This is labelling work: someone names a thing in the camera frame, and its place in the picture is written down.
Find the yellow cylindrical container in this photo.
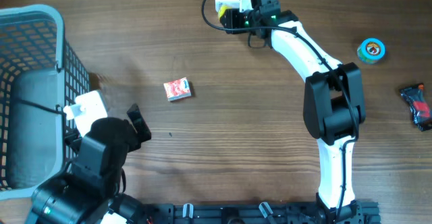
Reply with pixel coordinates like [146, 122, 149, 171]
[218, 4, 232, 20]

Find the red snack box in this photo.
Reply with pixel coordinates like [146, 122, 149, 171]
[163, 78, 192, 101]

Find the teal tin can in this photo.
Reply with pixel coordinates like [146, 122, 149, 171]
[356, 38, 386, 64]

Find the red silver foil packet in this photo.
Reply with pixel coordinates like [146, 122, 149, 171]
[399, 83, 431, 132]

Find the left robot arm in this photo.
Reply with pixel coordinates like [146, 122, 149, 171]
[26, 104, 151, 223]

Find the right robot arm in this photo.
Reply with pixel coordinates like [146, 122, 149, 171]
[215, 0, 365, 223]

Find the grey plastic shopping basket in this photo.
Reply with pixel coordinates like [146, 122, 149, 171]
[1, 4, 90, 200]

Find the black right camera cable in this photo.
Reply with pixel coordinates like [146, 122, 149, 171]
[201, 0, 360, 224]

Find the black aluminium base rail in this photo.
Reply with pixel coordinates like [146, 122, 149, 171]
[134, 202, 382, 224]

